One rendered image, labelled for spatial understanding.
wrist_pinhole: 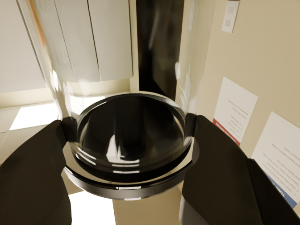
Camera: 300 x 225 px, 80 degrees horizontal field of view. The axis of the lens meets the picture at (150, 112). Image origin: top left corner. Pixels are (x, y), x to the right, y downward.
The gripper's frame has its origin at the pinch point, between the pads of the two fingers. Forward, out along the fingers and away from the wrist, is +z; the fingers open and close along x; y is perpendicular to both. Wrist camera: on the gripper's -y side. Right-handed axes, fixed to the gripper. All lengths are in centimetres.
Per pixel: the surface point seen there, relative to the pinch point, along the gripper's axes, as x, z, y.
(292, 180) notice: 50, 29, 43
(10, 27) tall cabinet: -145, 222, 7
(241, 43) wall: 41, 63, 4
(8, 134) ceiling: -176, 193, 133
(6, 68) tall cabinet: -166, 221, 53
